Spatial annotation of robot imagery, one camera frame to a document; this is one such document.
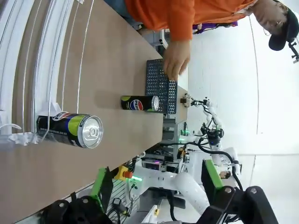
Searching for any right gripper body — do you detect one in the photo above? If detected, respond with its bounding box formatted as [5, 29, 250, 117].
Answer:
[181, 93, 195, 108]

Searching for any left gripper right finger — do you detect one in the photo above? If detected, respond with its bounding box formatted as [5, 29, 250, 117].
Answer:
[197, 158, 279, 224]

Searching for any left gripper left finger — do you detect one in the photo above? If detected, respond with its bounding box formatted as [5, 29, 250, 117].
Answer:
[42, 166, 113, 224]

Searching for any grey perforated plastic basket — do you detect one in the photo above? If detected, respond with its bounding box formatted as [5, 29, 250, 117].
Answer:
[145, 59, 178, 115]

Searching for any black Pepsi can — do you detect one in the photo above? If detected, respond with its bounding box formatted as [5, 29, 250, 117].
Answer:
[36, 112, 104, 149]
[120, 95, 160, 112]

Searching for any person right forearm orange sleeve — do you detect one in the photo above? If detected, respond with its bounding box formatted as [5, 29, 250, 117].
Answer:
[124, 0, 196, 42]

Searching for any person right hand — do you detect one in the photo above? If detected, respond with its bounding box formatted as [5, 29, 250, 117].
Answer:
[163, 39, 192, 81]

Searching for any grey slotted side panel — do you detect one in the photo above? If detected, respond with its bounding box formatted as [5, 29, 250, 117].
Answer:
[70, 178, 141, 220]

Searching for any yellow emergency stop button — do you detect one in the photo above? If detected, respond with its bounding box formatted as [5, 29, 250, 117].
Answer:
[114, 164, 134, 182]

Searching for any metal equipment rack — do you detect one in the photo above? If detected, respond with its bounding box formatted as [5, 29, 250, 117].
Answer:
[161, 114, 194, 161]

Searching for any robot control box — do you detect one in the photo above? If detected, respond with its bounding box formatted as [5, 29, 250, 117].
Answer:
[141, 156, 175, 172]

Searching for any grey white appliance box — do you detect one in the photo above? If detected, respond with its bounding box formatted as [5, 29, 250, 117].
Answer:
[149, 29, 169, 49]

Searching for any purple cloth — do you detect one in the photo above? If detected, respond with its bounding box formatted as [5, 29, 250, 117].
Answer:
[192, 21, 239, 35]

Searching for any person in orange hoodie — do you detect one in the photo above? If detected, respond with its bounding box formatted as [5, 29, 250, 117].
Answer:
[124, 0, 299, 51]

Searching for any black baseball cap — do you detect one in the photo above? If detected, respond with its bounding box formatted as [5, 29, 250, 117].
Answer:
[268, 8, 299, 51]

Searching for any black cable plug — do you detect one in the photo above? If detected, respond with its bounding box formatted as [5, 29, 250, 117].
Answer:
[112, 197, 130, 217]

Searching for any black head-mounted camera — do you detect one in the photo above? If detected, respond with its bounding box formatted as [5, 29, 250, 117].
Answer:
[288, 38, 299, 64]

